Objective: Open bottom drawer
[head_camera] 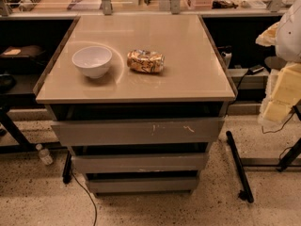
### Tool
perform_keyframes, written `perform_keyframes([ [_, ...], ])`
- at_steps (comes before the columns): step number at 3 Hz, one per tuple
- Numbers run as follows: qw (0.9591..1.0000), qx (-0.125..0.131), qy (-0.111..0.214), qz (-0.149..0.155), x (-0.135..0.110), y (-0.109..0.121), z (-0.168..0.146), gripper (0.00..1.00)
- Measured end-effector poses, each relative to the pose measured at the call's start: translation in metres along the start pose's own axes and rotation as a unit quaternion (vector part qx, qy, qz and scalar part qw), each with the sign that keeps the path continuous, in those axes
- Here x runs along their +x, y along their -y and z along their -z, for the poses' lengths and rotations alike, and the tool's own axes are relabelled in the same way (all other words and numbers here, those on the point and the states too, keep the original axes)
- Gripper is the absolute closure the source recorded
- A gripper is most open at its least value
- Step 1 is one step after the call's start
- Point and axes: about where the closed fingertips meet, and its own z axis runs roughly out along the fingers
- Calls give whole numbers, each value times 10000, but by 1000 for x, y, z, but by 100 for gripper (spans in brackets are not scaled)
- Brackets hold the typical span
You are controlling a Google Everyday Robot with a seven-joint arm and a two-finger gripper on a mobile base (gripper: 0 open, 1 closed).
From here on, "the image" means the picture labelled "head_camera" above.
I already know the black desk leg left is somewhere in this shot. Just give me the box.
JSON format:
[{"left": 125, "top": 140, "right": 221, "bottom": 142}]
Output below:
[{"left": 62, "top": 153, "right": 71, "bottom": 184}]

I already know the grey bottom drawer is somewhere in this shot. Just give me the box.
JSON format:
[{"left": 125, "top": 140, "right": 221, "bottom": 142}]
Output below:
[{"left": 86, "top": 177, "right": 198, "bottom": 194}]

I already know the thin black cable right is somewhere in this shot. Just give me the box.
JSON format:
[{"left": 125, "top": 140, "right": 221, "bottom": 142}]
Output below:
[{"left": 261, "top": 110, "right": 296, "bottom": 135}]

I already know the crushed gold soda can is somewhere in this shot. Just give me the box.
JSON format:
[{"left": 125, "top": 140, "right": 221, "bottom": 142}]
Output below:
[{"left": 127, "top": 50, "right": 165, "bottom": 73}]

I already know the black floor cable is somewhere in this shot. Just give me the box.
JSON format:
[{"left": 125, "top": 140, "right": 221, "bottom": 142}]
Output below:
[{"left": 71, "top": 169, "right": 99, "bottom": 226}]

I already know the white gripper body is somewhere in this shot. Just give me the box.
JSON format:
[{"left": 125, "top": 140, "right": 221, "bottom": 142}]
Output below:
[{"left": 258, "top": 62, "right": 301, "bottom": 125}]

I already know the grey drawer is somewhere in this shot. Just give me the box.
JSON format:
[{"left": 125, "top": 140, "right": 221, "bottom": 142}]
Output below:
[
  {"left": 86, "top": 177, "right": 198, "bottom": 194},
  {"left": 52, "top": 118, "right": 224, "bottom": 146},
  {"left": 71, "top": 153, "right": 209, "bottom": 173}
]

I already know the black power adapter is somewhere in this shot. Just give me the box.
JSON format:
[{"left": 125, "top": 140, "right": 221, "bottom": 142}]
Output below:
[{"left": 247, "top": 65, "right": 264, "bottom": 75}]

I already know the grey middle drawer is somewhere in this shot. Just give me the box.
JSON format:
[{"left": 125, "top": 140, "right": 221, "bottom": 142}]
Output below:
[{"left": 71, "top": 153, "right": 209, "bottom": 173}]

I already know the grey top drawer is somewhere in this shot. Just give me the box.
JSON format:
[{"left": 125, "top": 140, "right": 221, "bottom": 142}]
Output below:
[{"left": 52, "top": 118, "right": 224, "bottom": 146}]

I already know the white bowl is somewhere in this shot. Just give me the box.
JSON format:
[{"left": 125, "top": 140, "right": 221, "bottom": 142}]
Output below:
[{"left": 71, "top": 46, "right": 113, "bottom": 78}]

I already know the clear plastic water bottle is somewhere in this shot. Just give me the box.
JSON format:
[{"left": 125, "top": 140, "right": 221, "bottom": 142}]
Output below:
[{"left": 36, "top": 144, "right": 54, "bottom": 166}]

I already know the grey drawer cabinet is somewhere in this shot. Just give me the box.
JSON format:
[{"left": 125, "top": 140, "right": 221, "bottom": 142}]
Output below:
[{"left": 35, "top": 15, "right": 237, "bottom": 196}]

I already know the black desk leg right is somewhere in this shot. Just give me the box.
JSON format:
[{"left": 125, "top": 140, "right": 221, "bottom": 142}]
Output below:
[{"left": 226, "top": 131, "right": 254, "bottom": 203}]

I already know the dark round table top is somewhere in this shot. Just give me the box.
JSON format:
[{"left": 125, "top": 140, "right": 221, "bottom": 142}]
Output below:
[{"left": 264, "top": 56, "right": 286, "bottom": 71}]

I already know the black desk leg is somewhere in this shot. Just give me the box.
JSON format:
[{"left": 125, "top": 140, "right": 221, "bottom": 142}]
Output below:
[
  {"left": 62, "top": 153, "right": 71, "bottom": 184},
  {"left": 226, "top": 131, "right": 254, "bottom": 203}
]

